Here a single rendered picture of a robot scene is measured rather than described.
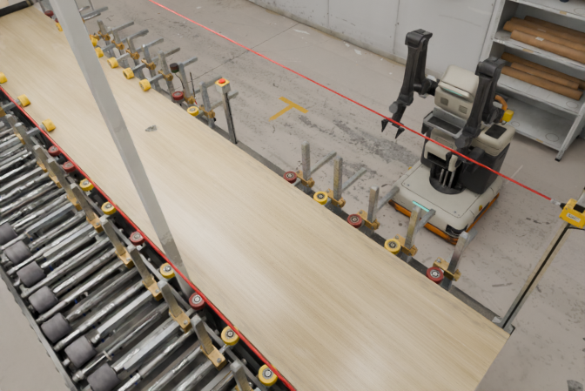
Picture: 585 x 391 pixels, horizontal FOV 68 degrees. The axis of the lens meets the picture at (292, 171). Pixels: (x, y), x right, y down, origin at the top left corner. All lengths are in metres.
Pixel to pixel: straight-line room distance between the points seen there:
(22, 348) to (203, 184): 1.70
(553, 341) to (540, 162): 1.68
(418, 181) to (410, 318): 1.60
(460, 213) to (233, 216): 1.70
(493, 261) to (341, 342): 1.78
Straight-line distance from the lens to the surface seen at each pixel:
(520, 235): 3.79
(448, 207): 3.41
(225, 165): 2.79
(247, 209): 2.51
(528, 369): 3.25
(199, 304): 2.22
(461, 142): 2.53
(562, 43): 4.16
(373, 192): 2.32
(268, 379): 2.02
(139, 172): 1.71
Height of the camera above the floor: 2.81
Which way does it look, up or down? 45 degrees down
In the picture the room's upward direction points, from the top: 4 degrees counter-clockwise
